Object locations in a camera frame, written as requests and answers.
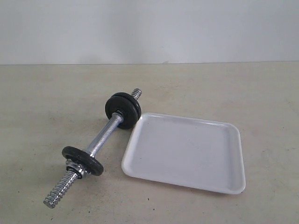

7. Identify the chrome threaded dumbbell bar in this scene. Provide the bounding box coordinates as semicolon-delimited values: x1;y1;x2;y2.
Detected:
43;88;142;209

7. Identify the chrome spinlock collar nut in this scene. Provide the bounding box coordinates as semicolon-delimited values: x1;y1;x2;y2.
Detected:
66;160;90;179

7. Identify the white rectangular tray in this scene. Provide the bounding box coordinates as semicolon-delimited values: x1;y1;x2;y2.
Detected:
121;112;246;195

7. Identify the black weight plate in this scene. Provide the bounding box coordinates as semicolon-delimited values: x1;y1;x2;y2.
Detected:
111;92;142;120
105;96;138;129
62;146;104;176

